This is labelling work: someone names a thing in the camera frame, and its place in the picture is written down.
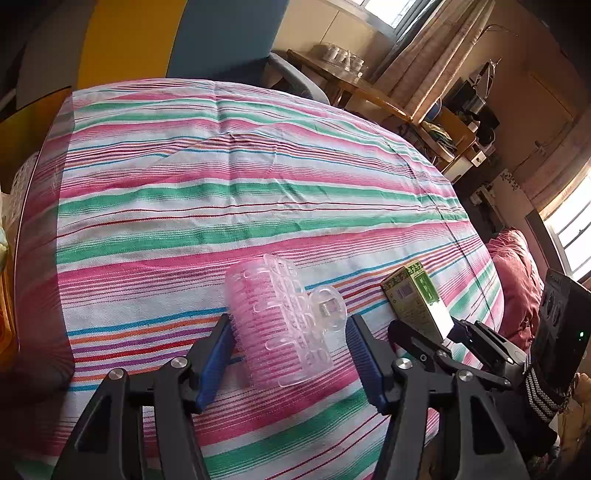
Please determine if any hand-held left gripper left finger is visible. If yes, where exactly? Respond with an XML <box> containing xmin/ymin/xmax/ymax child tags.
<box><xmin>51</xmin><ymin>313</ymin><xmax>241</xmax><ymax>480</ymax></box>

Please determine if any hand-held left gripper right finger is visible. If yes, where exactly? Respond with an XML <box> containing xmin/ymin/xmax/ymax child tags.
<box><xmin>345</xmin><ymin>314</ymin><xmax>532</xmax><ymax>480</ymax></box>

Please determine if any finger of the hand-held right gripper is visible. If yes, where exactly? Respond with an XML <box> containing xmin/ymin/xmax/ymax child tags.
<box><xmin>389</xmin><ymin>319</ymin><xmax>511</xmax><ymax>390</ymax></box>
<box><xmin>450</xmin><ymin>318</ymin><xmax>528</xmax><ymax>376</ymax></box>

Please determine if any green patterned small box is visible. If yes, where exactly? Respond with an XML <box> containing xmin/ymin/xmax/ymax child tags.
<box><xmin>381</xmin><ymin>259</ymin><xmax>455</xmax><ymax>344</ymax></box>

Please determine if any clear plastic hair claw clip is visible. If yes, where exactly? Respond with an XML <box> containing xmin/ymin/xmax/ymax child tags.
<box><xmin>225</xmin><ymin>254</ymin><xmax>348</xmax><ymax>388</ymax></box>

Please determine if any gold metal tin tray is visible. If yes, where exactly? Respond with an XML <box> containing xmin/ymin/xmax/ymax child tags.
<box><xmin>0</xmin><ymin>222</ymin><xmax>19</xmax><ymax>365</ymax></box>

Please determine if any person's right forearm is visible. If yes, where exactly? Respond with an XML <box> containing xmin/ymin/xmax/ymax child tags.
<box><xmin>522</xmin><ymin>364</ymin><xmax>591</xmax><ymax>467</ymax></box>

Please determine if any red quilted cushion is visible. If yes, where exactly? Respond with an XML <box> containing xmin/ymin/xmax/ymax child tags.
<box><xmin>487</xmin><ymin>227</ymin><xmax>546</xmax><ymax>348</ymax></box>

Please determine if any small side window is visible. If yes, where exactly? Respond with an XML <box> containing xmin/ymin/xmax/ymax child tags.
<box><xmin>539</xmin><ymin>172</ymin><xmax>591</xmax><ymax>283</ymax></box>

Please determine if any pink green striped cloth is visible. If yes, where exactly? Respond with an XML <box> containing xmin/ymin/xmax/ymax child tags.
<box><xmin>11</xmin><ymin>78</ymin><xmax>506</xmax><ymax>480</ymax></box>

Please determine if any clutter of household things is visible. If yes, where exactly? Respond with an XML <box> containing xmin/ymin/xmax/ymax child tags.
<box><xmin>422</xmin><ymin>58</ymin><xmax>506</xmax><ymax>160</ymax></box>

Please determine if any wooden side table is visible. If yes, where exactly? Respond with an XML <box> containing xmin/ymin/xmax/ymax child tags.
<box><xmin>286</xmin><ymin>48</ymin><xmax>478</xmax><ymax>172</ymax></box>

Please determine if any beige curtain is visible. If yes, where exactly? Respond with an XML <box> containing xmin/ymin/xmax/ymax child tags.
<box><xmin>369</xmin><ymin>0</ymin><xmax>496</xmax><ymax>124</ymax></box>

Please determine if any group of glass cups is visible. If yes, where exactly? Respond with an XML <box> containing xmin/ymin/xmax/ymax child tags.
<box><xmin>318</xmin><ymin>42</ymin><xmax>366</xmax><ymax>75</ymax></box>

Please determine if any grey yellow blue chair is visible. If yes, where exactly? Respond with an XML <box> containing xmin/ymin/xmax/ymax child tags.
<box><xmin>0</xmin><ymin>0</ymin><xmax>331</xmax><ymax>112</ymax></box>

